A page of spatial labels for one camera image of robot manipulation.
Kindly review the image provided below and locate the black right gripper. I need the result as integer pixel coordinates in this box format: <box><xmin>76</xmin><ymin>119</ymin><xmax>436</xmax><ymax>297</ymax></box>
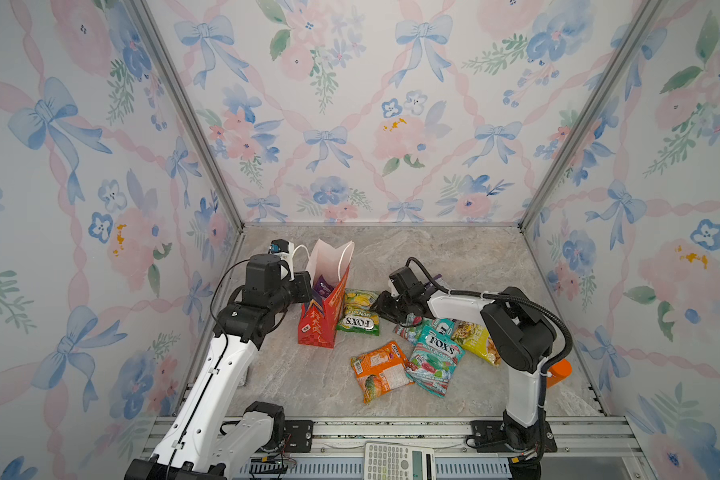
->
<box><xmin>367</xmin><ymin>292</ymin><xmax>411</xmax><ymax>324</ymax></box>

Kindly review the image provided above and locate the yellow green Fox's packet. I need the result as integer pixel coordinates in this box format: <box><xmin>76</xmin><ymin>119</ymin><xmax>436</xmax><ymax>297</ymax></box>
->
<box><xmin>336</xmin><ymin>289</ymin><xmax>380</xmax><ymax>336</ymax></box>

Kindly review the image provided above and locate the purple Fox's berries packet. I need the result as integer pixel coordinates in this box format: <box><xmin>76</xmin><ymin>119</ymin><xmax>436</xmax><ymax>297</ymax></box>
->
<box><xmin>313</xmin><ymin>275</ymin><xmax>334</xmax><ymax>300</ymax></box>

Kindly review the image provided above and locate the teal Fox's candy packet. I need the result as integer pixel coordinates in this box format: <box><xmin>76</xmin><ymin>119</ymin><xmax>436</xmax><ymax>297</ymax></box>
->
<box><xmin>405</xmin><ymin>326</ymin><xmax>464</xmax><ymax>398</ymax></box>

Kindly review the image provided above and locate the red paper gift bag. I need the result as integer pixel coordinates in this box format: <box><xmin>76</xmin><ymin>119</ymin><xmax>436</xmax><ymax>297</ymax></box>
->
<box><xmin>297</xmin><ymin>240</ymin><xmax>355</xmax><ymax>349</ymax></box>

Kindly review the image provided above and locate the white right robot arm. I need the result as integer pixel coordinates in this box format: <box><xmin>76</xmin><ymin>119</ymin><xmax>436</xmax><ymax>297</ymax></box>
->
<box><xmin>371</xmin><ymin>265</ymin><xmax>573</xmax><ymax>461</ymax></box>

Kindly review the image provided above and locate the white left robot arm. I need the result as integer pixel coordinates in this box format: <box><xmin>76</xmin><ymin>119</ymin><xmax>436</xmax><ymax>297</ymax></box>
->
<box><xmin>125</xmin><ymin>240</ymin><xmax>312</xmax><ymax>479</ymax></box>

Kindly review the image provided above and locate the pink fruit candy packet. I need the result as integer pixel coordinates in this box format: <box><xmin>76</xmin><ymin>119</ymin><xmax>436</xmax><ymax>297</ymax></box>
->
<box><xmin>393</xmin><ymin>315</ymin><xmax>453</xmax><ymax>344</ymax></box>

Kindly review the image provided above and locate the orange snack packet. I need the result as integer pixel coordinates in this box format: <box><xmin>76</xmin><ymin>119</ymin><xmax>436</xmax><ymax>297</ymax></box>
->
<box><xmin>350</xmin><ymin>341</ymin><xmax>413</xmax><ymax>404</ymax></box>

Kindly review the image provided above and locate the yellow nut snack packet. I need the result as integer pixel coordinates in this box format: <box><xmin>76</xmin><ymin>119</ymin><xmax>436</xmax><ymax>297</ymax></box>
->
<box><xmin>451</xmin><ymin>321</ymin><xmax>501</xmax><ymax>366</ymax></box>

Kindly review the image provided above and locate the white calculator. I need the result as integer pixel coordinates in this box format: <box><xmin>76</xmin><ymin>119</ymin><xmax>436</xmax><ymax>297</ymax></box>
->
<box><xmin>362</xmin><ymin>442</ymin><xmax>437</xmax><ymax>480</ymax></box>

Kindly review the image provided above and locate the orange cup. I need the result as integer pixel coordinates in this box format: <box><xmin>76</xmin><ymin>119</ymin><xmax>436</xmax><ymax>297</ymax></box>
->
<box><xmin>547</xmin><ymin>359</ymin><xmax>573</xmax><ymax>388</ymax></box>

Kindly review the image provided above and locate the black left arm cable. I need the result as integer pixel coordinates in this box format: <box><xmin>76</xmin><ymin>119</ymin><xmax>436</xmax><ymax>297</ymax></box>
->
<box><xmin>208</xmin><ymin>259</ymin><xmax>253</xmax><ymax>337</ymax></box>

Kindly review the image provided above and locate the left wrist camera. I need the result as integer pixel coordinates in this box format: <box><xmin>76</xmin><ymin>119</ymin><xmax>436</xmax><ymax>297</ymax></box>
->
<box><xmin>268</xmin><ymin>239</ymin><xmax>311</xmax><ymax>281</ymax></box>

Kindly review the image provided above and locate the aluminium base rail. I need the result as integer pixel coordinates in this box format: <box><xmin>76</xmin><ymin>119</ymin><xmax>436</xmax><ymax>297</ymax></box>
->
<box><xmin>128</xmin><ymin>415</ymin><xmax>658</xmax><ymax>480</ymax></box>

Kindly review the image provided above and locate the aluminium left corner post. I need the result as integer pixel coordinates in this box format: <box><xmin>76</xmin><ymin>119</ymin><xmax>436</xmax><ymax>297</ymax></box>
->
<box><xmin>124</xmin><ymin>0</ymin><xmax>244</xmax><ymax>235</ymax></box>

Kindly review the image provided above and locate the aluminium corner post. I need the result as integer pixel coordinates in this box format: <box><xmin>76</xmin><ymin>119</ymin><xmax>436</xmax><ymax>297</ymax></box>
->
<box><xmin>124</xmin><ymin>0</ymin><xmax>244</xmax><ymax>235</ymax></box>
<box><xmin>518</xmin><ymin>0</ymin><xmax>666</xmax><ymax>234</ymax></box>

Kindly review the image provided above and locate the aluminium right corner post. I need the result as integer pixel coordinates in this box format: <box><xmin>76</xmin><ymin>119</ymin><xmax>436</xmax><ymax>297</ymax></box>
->
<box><xmin>518</xmin><ymin>0</ymin><xmax>666</xmax><ymax>234</ymax></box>

